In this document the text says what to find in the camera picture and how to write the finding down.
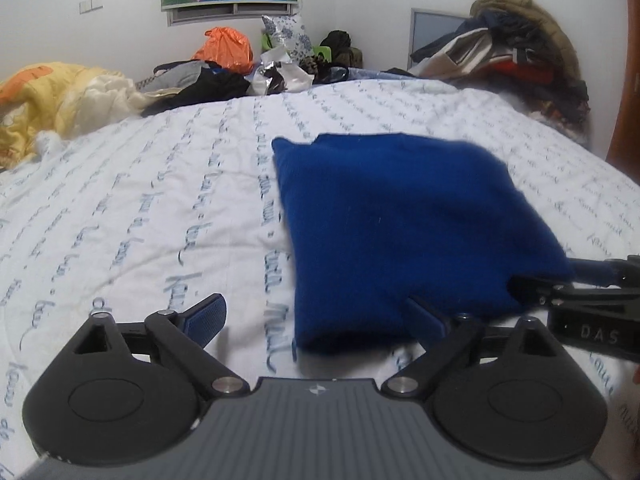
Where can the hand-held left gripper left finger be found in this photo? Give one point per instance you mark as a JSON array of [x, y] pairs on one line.
[[207, 317]]

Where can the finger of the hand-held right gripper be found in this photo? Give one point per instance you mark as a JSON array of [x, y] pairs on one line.
[[595, 270], [535, 290]]

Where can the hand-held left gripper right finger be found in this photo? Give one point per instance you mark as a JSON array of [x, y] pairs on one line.
[[425, 321]]

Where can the blue sweater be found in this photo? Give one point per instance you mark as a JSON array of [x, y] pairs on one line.
[[400, 230]]

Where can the pile of mixed clothes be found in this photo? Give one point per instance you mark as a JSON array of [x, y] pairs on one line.
[[520, 55]]

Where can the black clothes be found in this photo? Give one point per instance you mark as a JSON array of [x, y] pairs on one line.
[[210, 85]]

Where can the white printed bedsheet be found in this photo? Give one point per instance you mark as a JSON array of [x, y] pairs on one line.
[[150, 200]]

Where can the brown wooden door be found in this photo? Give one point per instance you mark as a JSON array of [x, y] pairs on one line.
[[627, 85]]

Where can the grey garment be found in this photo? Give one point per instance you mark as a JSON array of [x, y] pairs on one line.
[[172, 75]]

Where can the silver foil bag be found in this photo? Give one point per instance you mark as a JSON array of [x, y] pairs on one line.
[[280, 72]]

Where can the yellow quilt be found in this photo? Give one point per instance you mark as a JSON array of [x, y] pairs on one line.
[[60, 95]]

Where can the orange plastic bag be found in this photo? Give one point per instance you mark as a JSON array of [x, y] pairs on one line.
[[225, 50]]

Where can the leopard print cloth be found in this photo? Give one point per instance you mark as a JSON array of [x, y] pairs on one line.
[[312, 62]]

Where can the dark olive garment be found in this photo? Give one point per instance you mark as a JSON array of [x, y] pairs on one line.
[[342, 47]]

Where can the green plastic item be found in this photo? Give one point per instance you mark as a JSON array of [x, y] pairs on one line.
[[325, 52]]

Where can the grey picture frame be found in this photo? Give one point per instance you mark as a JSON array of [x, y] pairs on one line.
[[430, 30]]

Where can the grey window frame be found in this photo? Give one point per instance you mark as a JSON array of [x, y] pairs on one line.
[[230, 12]]

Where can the white wall switch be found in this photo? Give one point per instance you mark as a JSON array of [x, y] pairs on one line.
[[91, 6]]

